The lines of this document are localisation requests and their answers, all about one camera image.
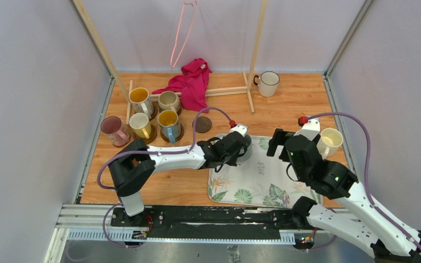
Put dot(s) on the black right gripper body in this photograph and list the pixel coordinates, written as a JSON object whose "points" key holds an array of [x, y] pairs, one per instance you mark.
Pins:
{"points": [[300, 173]]}

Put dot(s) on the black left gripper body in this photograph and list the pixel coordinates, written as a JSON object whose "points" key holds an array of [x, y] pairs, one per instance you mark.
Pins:
{"points": [[231, 160]]}

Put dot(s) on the grey ceramic mug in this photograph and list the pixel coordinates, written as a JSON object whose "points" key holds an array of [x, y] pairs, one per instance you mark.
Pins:
{"points": [[246, 152]]}

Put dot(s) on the cream white mug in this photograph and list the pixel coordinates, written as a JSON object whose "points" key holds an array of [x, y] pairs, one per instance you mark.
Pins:
{"points": [[330, 141]]}

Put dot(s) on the dark wooden coaster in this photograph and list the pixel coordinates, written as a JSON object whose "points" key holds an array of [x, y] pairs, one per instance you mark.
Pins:
{"points": [[202, 124], [165, 138]]}

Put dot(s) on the floral white serving tray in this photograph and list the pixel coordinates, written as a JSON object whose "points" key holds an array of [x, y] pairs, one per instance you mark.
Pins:
{"points": [[259, 181]]}

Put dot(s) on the white enamel mug black rim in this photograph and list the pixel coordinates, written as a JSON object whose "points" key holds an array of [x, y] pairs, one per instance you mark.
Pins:
{"points": [[267, 83]]}

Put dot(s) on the blue mug yellow inside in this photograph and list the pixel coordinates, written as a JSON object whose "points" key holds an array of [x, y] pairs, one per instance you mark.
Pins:
{"points": [[169, 124]]}

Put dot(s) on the magenta cloth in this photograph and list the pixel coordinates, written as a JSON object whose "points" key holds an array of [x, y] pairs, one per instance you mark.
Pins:
{"points": [[192, 84]]}

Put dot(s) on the beige ceramic mug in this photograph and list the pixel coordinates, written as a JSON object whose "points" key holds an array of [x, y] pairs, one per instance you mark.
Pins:
{"points": [[169, 100]]}

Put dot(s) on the pale yellow mug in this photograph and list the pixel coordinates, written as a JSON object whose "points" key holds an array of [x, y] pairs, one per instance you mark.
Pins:
{"points": [[141, 125]]}

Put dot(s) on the glass mug yellow inside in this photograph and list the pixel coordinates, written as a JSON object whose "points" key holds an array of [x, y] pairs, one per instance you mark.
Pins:
{"points": [[141, 101]]}

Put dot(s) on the pink ceramic mug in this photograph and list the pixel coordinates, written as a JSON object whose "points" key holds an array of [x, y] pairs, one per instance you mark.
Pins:
{"points": [[115, 130]]}

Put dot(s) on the amber brown coaster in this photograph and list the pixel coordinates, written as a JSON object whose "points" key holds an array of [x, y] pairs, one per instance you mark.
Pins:
{"points": [[152, 136]]}

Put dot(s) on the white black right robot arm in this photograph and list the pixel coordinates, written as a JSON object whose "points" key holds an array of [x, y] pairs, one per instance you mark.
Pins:
{"points": [[377, 232]]}

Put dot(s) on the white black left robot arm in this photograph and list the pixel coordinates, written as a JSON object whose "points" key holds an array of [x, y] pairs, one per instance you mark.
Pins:
{"points": [[132, 167]]}

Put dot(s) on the wooden drying rack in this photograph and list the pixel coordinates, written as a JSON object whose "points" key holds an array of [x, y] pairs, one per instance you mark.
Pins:
{"points": [[98, 43]]}

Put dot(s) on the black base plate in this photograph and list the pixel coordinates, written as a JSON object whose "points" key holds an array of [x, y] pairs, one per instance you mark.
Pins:
{"points": [[200, 222]]}

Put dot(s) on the pink wire hanger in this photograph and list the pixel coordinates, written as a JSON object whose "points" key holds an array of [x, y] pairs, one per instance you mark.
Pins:
{"points": [[181, 39]]}

